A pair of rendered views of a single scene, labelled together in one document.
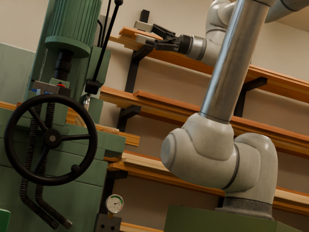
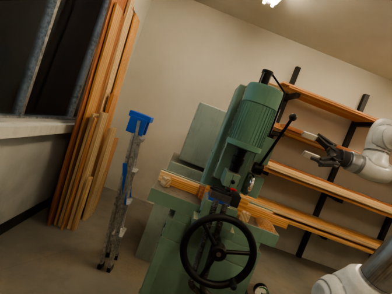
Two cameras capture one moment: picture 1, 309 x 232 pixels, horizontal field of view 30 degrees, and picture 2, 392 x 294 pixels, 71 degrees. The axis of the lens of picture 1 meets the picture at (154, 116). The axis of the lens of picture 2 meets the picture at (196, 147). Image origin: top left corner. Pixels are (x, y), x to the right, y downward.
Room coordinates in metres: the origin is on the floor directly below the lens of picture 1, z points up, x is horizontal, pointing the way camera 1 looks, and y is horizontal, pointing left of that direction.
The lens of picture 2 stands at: (0.74, 0.29, 1.23)
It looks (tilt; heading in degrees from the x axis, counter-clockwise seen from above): 4 degrees down; 13
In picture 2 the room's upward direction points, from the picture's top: 21 degrees clockwise
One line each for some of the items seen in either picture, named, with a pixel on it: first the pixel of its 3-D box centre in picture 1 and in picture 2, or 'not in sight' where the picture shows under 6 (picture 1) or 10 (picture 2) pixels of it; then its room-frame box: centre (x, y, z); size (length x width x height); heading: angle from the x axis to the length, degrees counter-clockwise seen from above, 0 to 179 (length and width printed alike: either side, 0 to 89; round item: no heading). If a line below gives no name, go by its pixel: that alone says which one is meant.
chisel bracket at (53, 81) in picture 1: (56, 94); (230, 179); (2.11, 0.38, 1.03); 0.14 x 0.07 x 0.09; 13
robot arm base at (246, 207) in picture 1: (247, 211); not in sight; (1.85, -0.36, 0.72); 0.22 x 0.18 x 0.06; 163
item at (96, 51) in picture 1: (97, 67); (263, 150); (2.33, 0.28, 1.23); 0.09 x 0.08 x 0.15; 13
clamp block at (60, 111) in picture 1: (44, 111); (217, 210); (1.90, 0.37, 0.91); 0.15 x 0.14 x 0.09; 103
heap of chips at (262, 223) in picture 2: (109, 132); (265, 222); (2.05, 0.15, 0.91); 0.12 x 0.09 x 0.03; 13
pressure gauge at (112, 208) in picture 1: (113, 206); (259, 292); (1.94, 0.08, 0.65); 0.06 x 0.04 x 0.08; 103
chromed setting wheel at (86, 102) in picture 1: (83, 108); (248, 185); (2.25, 0.29, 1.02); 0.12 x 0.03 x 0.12; 13
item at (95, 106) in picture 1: (89, 112); (252, 185); (2.31, 0.27, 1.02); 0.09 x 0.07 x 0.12; 103
